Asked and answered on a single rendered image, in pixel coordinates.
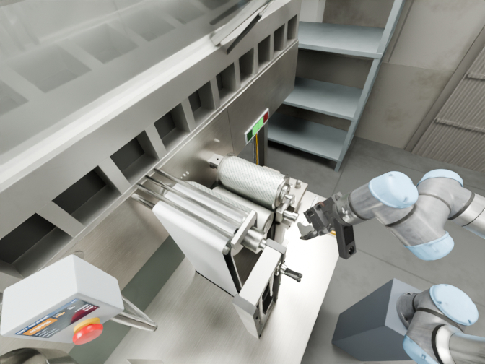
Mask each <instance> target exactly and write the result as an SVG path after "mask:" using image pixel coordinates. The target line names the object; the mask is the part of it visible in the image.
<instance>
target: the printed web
mask: <svg viewBox="0 0 485 364"><path fill-rule="evenodd" d="M283 177H284V175H282V174H280V173H277V172H274V171H272V170H269V169H267V168H264V167H261V166H260V165H256V164H254V163H251V162H248V161H246V160H243V159H240V158H238V157H235V156H233V157H231V158H230V159H229V160H228V161H227V162H226V163H225V165H224V167H223V169H222V175H221V180H222V185H223V187H224V189H226V190H228V191H230V192H232V193H234V194H237V195H238V196H241V197H243V198H245V199H247V200H249V201H251V202H254V203H256V204H258V205H260V206H262V207H265V208H267V209H269V210H271V211H274V210H273V209H272V203H273V200H274V195H275V193H276V190H277V188H278V186H279V184H280V182H281V180H282V178H283ZM188 183H189V184H191V185H193V186H195V187H197V188H199V189H201V190H203V191H205V192H207V193H209V194H211V195H214V196H216V197H218V198H220V199H222V200H224V201H226V202H228V203H230V204H232V205H234V206H236V207H239V208H241V209H243V210H245V211H246V212H249V213H250V212H251V211H252V210H253V209H251V208H249V207H246V206H244V205H242V204H240V203H238V202H236V201H234V200H232V199H229V198H227V197H226V196H223V195H221V194H219V193H217V192H215V191H212V190H211V189H209V188H207V187H205V186H202V185H200V184H198V183H196V182H188ZM253 211H255V210H253ZM255 212H256V211H255ZM254 227H255V228H258V213H257V212H256V220H255V223H254ZM226 245H227V246H229V247H230V250H229V252H228V254H227V255H225V254H223V253H222V254H223V257H224V260H225V261H226V264H227V267H228V269H229V271H230V274H231V277H232V280H233V282H234V284H235V287H236V290H238V291H241V289H242V285H241V282H240V278H239V275H238V273H237V269H236V266H235V262H234V259H233V256H232V245H231V240H228V241H227V243H226Z"/></svg>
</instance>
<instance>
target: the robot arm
mask: <svg viewBox="0 0 485 364"><path fill-rule="evenodd" d="M303 214H304V216H305V217H306V220H307V221H308V223H309V225H304V224H303V223H302V222H297V227H298V229H299V232H300V237H299V239H300V240H304V241H308V240H311V239H313V238H316V237H318V236H323V235H326V234H328V233H330V232H332V231H335V233H336V242H337V246H338V254H339V257H341V258H342V259H346V260H347V259H349V258H350V257H351V256H353V255H354V254H355V253H356V252H357V250H356V244H355V239H354V229H353V225H357V224H359V223H361V222H365V221H368V220H371V219H374V218H377V219H378V220H379V221H380V222H381V223H382V224H384V226H386V228H387V229H389V231H390V232H391V233H392V234H394V236H395V237H397V239H399V241H400V242H402V244H403V246H404V247H406V248H408V249H409V250H410V251H411V252H412V253H413V254H414V255H416V256H417V257H418V258H420V259H423V260H427V261H428V260H429V261H430V260H436V259H440V258H442V257H443V256H446V255H447V254H449V253H450V252H451V250H452V249H453V246H454V242H453V239H452V238H451V237H450V236H449V233H448V232H447V231H444V229H443V228H444V226H445V223H446V222H447V220H451V221H453V222H454V223H456V224H458V225H460V226H461V227H463V228H465V229H467V230H470V231H471V232H472V233H475V234H477V235H479V236H480V237H482V238H484V239H485V198H484V197H482V196H479V195H478V194H475V193H473V192H471V191H469V190H467V189H465V188H463V180H462V178H460V176H459V175H458V174H456V173H454V172H452V171H450V170H433V171H430V172H428V173H427V174H425V175H424V177H423V178H422V179H421V180H420V182H418V184H417V186H416V187H415V186H414V185H413V183H412V180H411V179H410V178H409V177H408V176H406V175H404V174H402V173H399V172H395V171H393V172H389V173H386V174H383V175H381V176H379V177H377V178H373V179H372V180H371V181H370V182H369V183H366V184H365V185H363V186H360V187H359V188H357V189H355V190H353V191H351V192H349V193H348V194H346V195H344V196H342V195H341V193H340V192H338V193H337V194H334V195H333V196H331V197H329V198H327V199H326V200H324V201H320V202H318V203H316V204H315V205H314V206H312V207H311V208H309V209H307V210H306V211H304V212H303ZM310 224H312V225H310ZM396 310H397V314H398V317H399V319H400V320H401V322H402V323H403V325H404V326H405V327H406V328H407V329H408V330H407V332H406V334H404V340H403V348H404V350H405V351H406V353H407V354H408V355H409V356H410V357H411V358H412V359H413V360H414V361H415V362H416V363H418V364H485V337H477V336H473V335H469V334H464V331H465V329H466V326H470V325H472V324H474V323H475V322H476V321H477V319H478V316H479V315H478V311H477V308H476V306H475V304H474V303H473V302H472V301H471V299H470V298H469V297H468V296H467V295H466V294H465V293H464V292H463V291H461V290H459V289H458V288H456V287H454V286H452V285H446V284H440V285H434V286H432V287H431V288H429V289H427V290H425V291H423V292H407V293H405V294H403V295H401V296H400V297H399V298H398V300H397V303H396Z"/></svg>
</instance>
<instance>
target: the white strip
mask: <svg viewBox="0 0 485 364"><path fill-rule="evenodd" d="M131 198H132V199H133V200H135V201H136V202H138V203H140V204H142V205H143V206H145V207H146V208H148V209H150V210H152V211H153V213H155V215H156V216H157V218H158V219H159V220H160V222H161V223H162V224H163V226H164V227H165V229H166V230H167V231H168V233H169V234H170V235H171V236H172V238H173V239H174V241H175V242H176V243H177V245H178V246H179V247H180V249H181V250H182V252H183V253H184V254H185V255H186V257H187V258H188V260H189V261H190V263H192V265H193V266H194V268H195V269H196V271H195V272H197V273H199V274H200V275H201V276H202V277H204V278H206V279H207V280H208V281H210V282H212V283H213V284H215V285H216V286H217V287H219V288H221V289H222V290H223V291H225V292H226V293H228V294H229V295H231V296H232V297H235V295H236V294H238V293H237V290H236V287H235V284H234V282H233V280H232V277H231V274H230V271H229V269H228V267H227V264H226V261H225V260H224V257H223V254H225V255H227V254H228V252H229V250H230V247H229V246H227V245H226V243H227V242H226V241H224V240H222V239H221V238H218V237H216V236H215V235H213V234H211V233H210V232H208V231H206V230H204V229H203V228H201V227H199V226H198V225H196V224H194V223H192V222H191V221H189V220H187V219H186V218H184V217H181V216H180V215H178V214H176V213H175V212H173V211H171V210H170V209H168V208H166V207H164V206H162V205H161V204H159V203H157V204H154V203H152V202H151V201H149V200H147V199H145V198H144V197H143V196H140V195H138V194H137V193H135V194H133V195H132V196H131ZM222 253H223V254H222Z"/></svg>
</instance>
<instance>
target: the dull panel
mask: <svg viewBox="0 0 485 364"><path fill-rule="evenodd" d="M217 186H219V187H221V188H224V187H223V185H222V186H220V185H219V184H218V183H217V181H215V182H214V183H213V184H212V186H211V187H210V188H209V189H211V190H213V189H214V188H216V187H217ZM185 257H186V255H185V254H184V253H183V252H182V250H181V249H180V247H179V246H178V245H177V243H176V242H175V241H174V239H173V238H172V236H171V235H169V236H168V237H167V238H166V239H165V241H164V242H163V243H162V244H161V245H160V247H159V248H158V249H157V250H156V251H155V252H154V253H153V254H152V256H151V257H150V258H149V259H148V260H147V262H146V263H145V264H144V265H143V267H142V268H140V270H139V271H138V272H137V273H136V274H135V275H134V277H133V278H132V279H131V280H130V282H129V283H128V284H127V285H126V286H125V287H124V288H123V289H122V290H121V293H122V294H123V295H124V296H125V297H126V298H128V299H129V300H130V301H131V302H132V303H133V304H134V305H135V306H136V307H138V308H139V309H140V310H141V311H142V312H144V310H145V309H146V308H147V306H148V305H149V304H150V303H151V302H152V300H153V299H154V297H155V296H156V294H157V293H158V292H159V291H160V290H161V288H162V287H163V285H164V284H165V283H166V281H168V279H169V278H170V276H171V275H172V273H173V272H174V271H175V270H176V269H177V268H178V266H179V265H180V263H181V262H182V260H184V258H185ZM102 325H103V330H102V333H101V334H100V335H99V336H98V337H96V338H95V339H93V340H91V341H89V342H86V343H84V344H76V345H74V347H73V348H72V349H71V350H70V352H69V353H68V354H69V355H70V356H71V357H72V358H73V359H75V360H76V361H77V362H78V364H104V363H105V361H106V360H107V359H108V358H109V357H110V355H111V354H112V352H113V351H114V349H115V348H116V347H117V346H118V345H119V343H120V342H121V340H122V339H123V338H124V337H125V335H126V334H127V333H128V331H129V330H130V329H131V327H132V326H128V325H125V324H121V323H118V322H114V321H110V320H108V321H106V322H105V323H103V324H102Z"/></svg>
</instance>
